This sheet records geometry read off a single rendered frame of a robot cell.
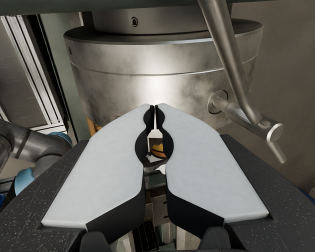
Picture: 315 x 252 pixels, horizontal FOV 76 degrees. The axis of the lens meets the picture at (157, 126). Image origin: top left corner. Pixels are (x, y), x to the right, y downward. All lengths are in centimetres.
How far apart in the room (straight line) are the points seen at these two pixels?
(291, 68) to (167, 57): 207
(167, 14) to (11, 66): 115
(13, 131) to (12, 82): 84
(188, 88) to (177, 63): 3
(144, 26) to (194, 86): 10
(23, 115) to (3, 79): 23
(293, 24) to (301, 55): 32
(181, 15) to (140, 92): 10
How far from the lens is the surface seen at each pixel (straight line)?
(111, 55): 25
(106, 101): 28
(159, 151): 45
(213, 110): 28
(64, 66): 94
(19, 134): 55
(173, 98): 25
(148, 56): 23
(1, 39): 133
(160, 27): 27
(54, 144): 56
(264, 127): 22
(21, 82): 136
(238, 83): 17
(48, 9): 23
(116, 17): 29
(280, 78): 222
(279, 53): 211
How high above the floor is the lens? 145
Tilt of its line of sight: 55 degrees down
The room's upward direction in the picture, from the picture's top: 152 degrees clockwise
